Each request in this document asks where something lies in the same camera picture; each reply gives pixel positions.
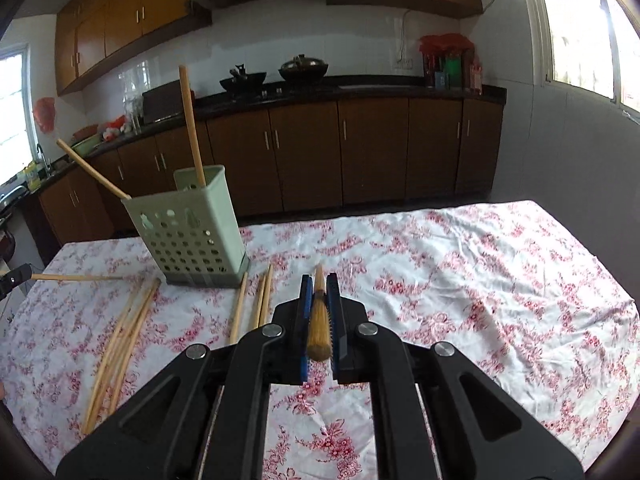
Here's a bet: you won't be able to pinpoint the dark countertop appliance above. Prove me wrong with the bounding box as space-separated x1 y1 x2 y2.
142 85 195 125

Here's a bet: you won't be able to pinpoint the clear glass jars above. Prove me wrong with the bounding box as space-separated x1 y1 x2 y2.
119 62 152 134

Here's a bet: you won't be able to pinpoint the large bright window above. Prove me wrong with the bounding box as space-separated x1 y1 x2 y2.
529 0 640 126

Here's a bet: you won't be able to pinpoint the black wok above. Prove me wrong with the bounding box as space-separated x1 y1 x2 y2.
219 63 269 94

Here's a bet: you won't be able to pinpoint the black gas stove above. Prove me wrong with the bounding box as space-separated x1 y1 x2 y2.
219 84 342 100

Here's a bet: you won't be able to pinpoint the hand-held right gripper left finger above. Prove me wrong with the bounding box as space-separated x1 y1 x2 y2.
56 274 315 480

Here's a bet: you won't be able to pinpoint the long brown upper cabinets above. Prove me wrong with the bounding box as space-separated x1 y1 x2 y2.
54 0 214 97

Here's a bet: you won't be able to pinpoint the green basin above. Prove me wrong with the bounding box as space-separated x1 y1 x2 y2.
72 135 104 158

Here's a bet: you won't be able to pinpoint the red plastic bag on wall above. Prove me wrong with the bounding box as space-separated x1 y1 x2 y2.
33 97 57 135

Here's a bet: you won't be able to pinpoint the red bag over bottles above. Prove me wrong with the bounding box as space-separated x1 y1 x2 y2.
418 33 474 57

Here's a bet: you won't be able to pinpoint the red and white plastic bags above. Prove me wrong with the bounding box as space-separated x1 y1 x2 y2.
97 115 129 142

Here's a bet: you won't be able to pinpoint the yellow dish soap bottle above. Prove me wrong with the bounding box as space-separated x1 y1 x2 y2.
24 160 44 192

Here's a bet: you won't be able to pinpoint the dark lidded cooking pot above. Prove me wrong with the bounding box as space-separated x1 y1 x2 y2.
278 54 331 84

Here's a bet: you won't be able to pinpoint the brown lower kitchen cabinets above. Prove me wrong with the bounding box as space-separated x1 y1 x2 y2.
37 97 505 248

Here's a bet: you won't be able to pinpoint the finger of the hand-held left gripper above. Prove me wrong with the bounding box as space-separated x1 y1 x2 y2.
0 267 34 298

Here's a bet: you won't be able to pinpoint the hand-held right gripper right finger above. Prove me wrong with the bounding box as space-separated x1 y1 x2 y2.
326 272 585 480

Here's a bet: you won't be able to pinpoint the black kitchen countertop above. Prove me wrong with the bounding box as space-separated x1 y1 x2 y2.
0 76 507 211

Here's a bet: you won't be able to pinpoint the small window over sink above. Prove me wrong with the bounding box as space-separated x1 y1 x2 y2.
0 42 39 187

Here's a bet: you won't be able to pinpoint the group of condiment bottles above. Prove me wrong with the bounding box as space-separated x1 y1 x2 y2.
422 49 484 96

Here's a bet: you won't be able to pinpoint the green perforated utensil holder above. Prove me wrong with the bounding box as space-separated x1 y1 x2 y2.
121 164 249 288

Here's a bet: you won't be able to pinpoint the metal pan lid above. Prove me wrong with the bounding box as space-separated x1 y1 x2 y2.
0 185 27 211

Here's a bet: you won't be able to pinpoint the red floral white tablecloth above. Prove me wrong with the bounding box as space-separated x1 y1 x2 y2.
0 200 640 480

